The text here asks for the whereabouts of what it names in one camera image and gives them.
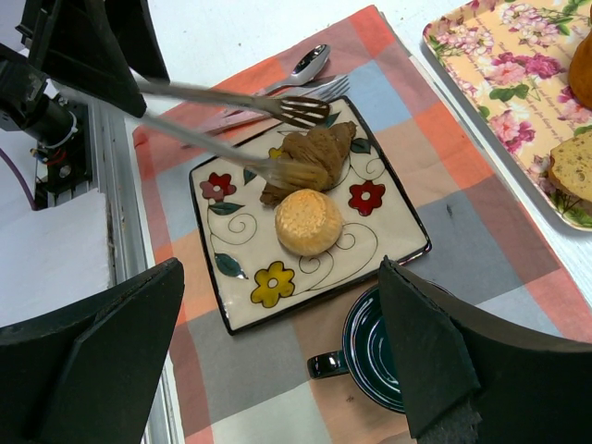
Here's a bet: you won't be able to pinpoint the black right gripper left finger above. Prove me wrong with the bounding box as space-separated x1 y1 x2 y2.
1 258 184 443

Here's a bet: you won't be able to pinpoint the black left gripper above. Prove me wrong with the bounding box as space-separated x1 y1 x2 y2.
1 0 169 148

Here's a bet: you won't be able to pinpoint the seeded bread sandwich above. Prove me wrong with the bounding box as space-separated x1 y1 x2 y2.
548 130 591 213

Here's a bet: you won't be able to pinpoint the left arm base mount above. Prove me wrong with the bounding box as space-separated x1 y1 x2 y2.
31 94 93 209

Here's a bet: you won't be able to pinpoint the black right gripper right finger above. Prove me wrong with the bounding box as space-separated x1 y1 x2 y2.
378 259 591 443

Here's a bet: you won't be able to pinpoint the small round bun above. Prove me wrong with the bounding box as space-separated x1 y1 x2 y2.
275 189 344 256

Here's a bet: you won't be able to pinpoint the silver fork pink handle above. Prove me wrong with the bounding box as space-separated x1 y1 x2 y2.
203 73 352 138

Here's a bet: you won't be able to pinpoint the silver spoon pink handle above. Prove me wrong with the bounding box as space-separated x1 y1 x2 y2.
194 44 331 135

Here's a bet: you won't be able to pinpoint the floral serving tray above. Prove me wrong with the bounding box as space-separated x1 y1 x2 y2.
423 1 591 231

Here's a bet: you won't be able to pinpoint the brown chocolate croissant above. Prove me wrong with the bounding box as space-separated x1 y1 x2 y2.
259 121 357 207

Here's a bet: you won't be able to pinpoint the dark green mug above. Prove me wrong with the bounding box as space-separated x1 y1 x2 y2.
307 285 405 413

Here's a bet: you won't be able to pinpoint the square floral ceramic plate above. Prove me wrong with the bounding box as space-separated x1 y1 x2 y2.
190 97 431 334

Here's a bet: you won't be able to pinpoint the tall orange bundt cake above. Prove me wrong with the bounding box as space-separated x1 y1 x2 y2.
568 33 592 108

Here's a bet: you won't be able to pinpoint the metal serving tongs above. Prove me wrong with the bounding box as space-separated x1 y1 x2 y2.
131 77 331 190

